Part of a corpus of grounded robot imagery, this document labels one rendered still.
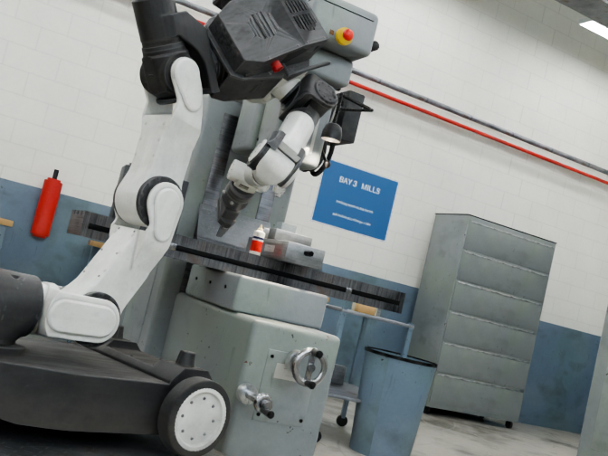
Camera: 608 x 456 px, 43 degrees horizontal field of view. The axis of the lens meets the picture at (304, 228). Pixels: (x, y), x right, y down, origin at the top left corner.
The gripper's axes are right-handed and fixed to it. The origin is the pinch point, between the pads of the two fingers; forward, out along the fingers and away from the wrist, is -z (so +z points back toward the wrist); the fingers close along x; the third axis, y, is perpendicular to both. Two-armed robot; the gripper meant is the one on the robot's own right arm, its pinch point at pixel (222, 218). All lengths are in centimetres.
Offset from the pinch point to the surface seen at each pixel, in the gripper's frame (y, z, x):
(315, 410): -36, -12, -58
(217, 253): -2.6, -10.7, -6.9
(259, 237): -17.6, -9.4, 2.8
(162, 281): 2, -59, 9
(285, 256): -23.8, -2.2, -8.2
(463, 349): -391, -347, 186
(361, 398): -166, -190, 38
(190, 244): 7.4, -9.7, -6.3
